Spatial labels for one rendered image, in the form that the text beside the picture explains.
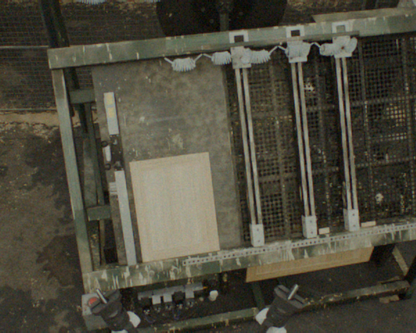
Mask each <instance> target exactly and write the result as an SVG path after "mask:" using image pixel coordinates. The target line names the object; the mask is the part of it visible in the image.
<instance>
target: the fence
mask: <svg viewBox="0 0 416 333"><path fill-rule="evenodd" d="M106 95H112V103H113V104H110V105H108V104H107V98H106ZM104 96H105V106H106V112H107V122H108V128H109V133H110V135H112V134H119V126H118V121H117V115H116V105H115V104H114V94H113V92H112V93H106V94H104ZM108 108H114V117H111V118H109V113H108ZM114 174H115V180H116V185H117V191H118V197H119V206H120V212H121V222H122V228H123V238H124V244H125V253H127V260H128V266H129V265H134V264H137V261H136V254H135V245H134V239H133V233H132V223H131V217H130V206H129V201H128V190H126V185H125V174H124V169H123V171H115V172H114Z"/></svg>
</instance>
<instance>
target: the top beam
mask: <svg viewBox="0 0 416 333"><path fill-rule="evenodd" d="M346 21H349V31H360V34H359V37H355V39H361V38H368V37H381V36H389V35H403V34H409V33H416V13H412V14H405V15H391V16H382V17H368V18H361V19H346V20H338V21H331V22H316V23H309V24H295V25H287V26H273V27H264V28H250V29H242V31H228V32H220V33H205V34H198V35H183V36H175V37H161V38H153V39H145V40H131V41H123V42H116V43H108V44H94V45H86V46H72V47H64V48H56V49H47V50H46V55H47V60H48V66H49V69H73V68H81V67H94V65H108V64H115V63H122V62H136V61H144V60H157V59H164V58H178V57H186V56H192V55H200V54H204V53H205V54H207V53H215V52H219V53H220V52H224V51H231V48H224V49H210V50H202V51H189V52H181V53H167V54H158V51H159V50H167V49H180V48H188V47H195V46H209V45H217V44H229V33H236V32H244V31H247V32H248V41H252V40H267V39H274V38H282V37H286V27H288V26H302V25H303V26H304V33H305V35H317V34H325V33H332V25H331V23H332V22H346ZM319 42H333V37H324V38H316V39H315V40H314V39H312V42H308V43H309V44H311V43H319ZM276 46H287V42H281V43H273V44H260V45H253V48H249V49H262V48H270V47H276Z"/></svg>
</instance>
